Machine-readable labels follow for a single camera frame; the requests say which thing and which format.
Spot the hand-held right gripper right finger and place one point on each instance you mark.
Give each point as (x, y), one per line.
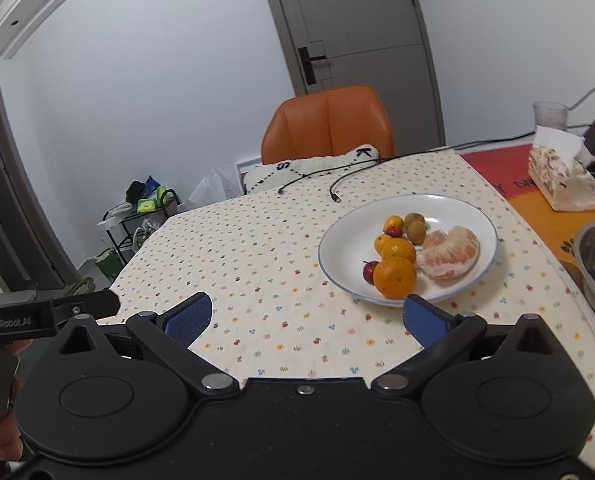
(425, 322)

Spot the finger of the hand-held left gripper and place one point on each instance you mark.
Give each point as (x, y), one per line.
(97, 305)

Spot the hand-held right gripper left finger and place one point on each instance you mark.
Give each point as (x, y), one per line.
(190, 319)

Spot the large orange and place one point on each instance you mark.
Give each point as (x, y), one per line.
(395, 279)

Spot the peeled pomelo segment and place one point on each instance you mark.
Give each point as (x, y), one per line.
(468, 247)
(437, 264)

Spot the small dark red fruit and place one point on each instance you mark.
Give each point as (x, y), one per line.
(370, 271)
(395, 232)

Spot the medium orange tangerine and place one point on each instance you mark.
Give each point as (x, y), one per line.
(400, 249)

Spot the large brown kiwi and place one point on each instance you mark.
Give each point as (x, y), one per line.
(418, 232)

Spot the small orange kumquat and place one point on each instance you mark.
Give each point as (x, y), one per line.
(380, 244)
(392, 222)

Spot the white plate with blue rim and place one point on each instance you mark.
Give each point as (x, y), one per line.
(347, 255)

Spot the small brown kiwi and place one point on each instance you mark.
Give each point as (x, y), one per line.
(413, 218)

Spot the person's left hand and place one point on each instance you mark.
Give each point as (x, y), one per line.
(2, 442)

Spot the black metal rack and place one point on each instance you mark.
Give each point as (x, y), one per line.
(122, 230)

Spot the floral patterned tablecloth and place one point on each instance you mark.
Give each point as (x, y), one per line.
(257, 250)

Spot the green yellow packet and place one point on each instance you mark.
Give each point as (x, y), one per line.
(147, 205)

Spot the black bag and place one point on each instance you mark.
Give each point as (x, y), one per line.
(135, 190)

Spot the translucent plastic bag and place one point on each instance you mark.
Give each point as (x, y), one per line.
(212, 190)

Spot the red orange printed table mat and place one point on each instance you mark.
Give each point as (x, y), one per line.
(527, 210)

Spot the white knitted pillow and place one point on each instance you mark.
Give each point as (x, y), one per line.
(277, 175)

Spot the metal bowl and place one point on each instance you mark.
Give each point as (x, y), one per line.
(592, 260)

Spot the patterned tissue box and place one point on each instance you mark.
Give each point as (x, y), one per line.
(562, 185)

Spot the orange leather chair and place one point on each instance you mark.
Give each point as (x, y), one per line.
(327, 120)

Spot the clear plastic cup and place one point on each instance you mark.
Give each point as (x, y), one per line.
(550, 115)

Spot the grey door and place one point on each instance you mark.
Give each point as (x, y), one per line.
(357, 10)

